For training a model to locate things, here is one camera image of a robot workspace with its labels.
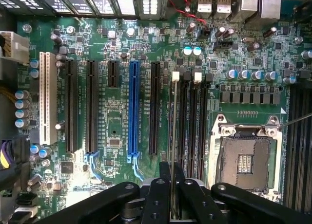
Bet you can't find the silver USB port block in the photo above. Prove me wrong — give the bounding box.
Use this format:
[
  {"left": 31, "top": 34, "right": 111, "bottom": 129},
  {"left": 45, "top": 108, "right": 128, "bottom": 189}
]
[
  {"left": 215, "top": 0, "right": 233, "bottom": 14},
  {"left": 196, "top": 0, "right": 213, "bottom": 14}
]

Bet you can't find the white power connector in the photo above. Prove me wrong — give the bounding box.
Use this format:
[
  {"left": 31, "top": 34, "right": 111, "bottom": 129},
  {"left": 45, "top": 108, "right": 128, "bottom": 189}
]
[{"left": 0, "top": 31, "right": 31, "bottom": 65}]

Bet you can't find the green PC motherboard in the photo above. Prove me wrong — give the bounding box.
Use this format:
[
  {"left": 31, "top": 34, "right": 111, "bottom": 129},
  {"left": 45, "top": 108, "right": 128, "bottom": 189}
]
[{"left": 16, "top": 13, "right": 312, "bottom": 220}]

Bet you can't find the short black expansion slot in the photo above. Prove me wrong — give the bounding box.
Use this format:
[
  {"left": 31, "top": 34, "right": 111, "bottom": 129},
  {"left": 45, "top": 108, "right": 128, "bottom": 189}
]
[{"left": 108, "top": 60, "right": 120, "bottom": 88}]

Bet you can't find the white PCI expansion slot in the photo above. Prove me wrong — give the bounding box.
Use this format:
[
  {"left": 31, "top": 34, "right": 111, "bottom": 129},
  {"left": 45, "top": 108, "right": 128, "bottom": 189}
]
[{"left": 39, "top": 51, "right": 59, "bottom": 146}]

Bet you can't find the blue expansion slot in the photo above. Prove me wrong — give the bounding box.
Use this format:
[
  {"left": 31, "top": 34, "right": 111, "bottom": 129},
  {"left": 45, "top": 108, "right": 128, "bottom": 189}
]
[{"left": 127, "top": 60, "right": 142, "bottom": 162}]

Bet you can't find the red and black twisted wire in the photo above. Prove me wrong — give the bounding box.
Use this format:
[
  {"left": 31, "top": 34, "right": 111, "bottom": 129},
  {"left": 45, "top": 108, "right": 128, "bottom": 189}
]
[{"left": 169, "top": 0, "right": 211, "bottom": 33}]

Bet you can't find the silver CPU socket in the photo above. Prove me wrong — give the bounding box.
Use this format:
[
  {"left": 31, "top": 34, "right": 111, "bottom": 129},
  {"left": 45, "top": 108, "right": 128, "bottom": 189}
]
[{"left": 208, "top": 113, "right": 284, "bottom": 202}]

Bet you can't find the long black expansion slot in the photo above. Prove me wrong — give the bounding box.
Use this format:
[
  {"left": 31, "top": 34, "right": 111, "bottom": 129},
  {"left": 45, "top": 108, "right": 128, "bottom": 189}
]
[
  {"left": 149, "top": 61, "right": 162, "bottom": 155},
  {"left": 64, "top": 59, "right": 79, "bottom": 153},
  {"left": 85, "top": 60, "right": 99, "bottom": 154}
]

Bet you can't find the black fan header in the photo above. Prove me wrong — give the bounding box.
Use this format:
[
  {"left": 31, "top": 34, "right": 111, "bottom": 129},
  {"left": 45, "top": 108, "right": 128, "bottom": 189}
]
[{"left": 213, "top": 40, "right": 233, "bottom": 52}]

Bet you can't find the thin metal locking lever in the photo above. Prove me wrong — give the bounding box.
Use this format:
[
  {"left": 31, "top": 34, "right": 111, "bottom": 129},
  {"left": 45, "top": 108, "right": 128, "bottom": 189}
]
[{"left": 279, "top": 113, "right": 312, "bottom": 129}]

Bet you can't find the purple and yellow wire bundle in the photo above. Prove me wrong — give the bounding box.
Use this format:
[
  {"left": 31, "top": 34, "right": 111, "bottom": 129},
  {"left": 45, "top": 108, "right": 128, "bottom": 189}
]
[{"left": 0, "top": 139, "right": 16, "bottom": 170}]

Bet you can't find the RAM slot with black latch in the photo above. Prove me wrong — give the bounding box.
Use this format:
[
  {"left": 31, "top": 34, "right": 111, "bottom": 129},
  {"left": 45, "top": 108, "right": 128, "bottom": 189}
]
[
  {"left": 201, "top": 74, "right": 215, "bottom": 184},
  {"left": 180, "top": 72, "right": 192, "bottom": 179}
]

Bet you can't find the large silver port block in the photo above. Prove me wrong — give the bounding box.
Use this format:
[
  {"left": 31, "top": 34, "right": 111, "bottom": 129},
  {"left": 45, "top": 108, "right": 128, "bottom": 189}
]
[
  {"left": 231, "top": 0, "right": 259, "bottom": 23},
  {"left": 258, "top": 0, "right": 283, "bottom": 20}
]

